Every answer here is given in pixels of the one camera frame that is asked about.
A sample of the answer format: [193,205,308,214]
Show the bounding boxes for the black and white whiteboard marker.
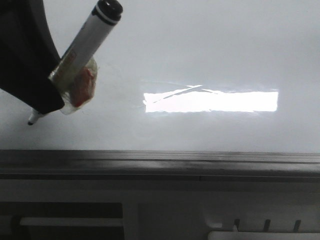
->
[27,0,124,126]

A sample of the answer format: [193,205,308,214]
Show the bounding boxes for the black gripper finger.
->
[0,0,65,114]

